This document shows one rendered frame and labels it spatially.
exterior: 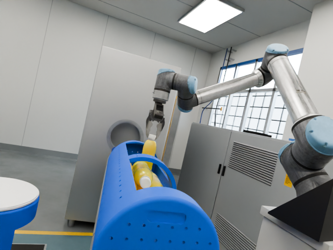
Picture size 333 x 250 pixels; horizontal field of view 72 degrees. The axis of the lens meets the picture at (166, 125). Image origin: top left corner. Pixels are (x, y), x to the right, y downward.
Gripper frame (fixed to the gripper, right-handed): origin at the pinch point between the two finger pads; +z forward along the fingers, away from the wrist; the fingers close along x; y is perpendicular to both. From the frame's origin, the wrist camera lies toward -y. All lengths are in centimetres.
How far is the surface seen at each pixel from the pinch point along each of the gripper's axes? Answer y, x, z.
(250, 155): 90, -120, 6
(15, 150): 414, 207, 125
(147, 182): -42.9, 5.3, 12.4
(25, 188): -32, 46, 25
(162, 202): -76, 8, 6
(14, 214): -47, 44, 27
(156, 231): -76, 7, 13
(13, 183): -29, 52, 25
